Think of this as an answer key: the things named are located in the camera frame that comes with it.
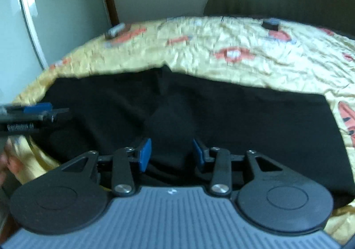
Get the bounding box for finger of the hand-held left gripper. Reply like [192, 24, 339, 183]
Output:
[0, 102, 54, 116]
[28, 108, 70, 124]

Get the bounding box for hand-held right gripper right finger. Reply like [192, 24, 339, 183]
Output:
[193, 138, 280, 197]

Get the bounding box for floral glass wardrobe door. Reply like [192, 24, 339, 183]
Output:
[0, 0, 113, 94]

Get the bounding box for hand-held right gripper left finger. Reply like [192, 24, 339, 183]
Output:
[59, 138, 152, 197]

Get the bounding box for yellow floral bed blanket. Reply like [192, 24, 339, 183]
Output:
[6, 16, 355, 244]

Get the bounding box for black pants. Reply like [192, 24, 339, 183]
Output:
[30, 65, 355, 209]

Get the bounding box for black power adapter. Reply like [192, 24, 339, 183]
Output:
[261, 19, 280, 31]

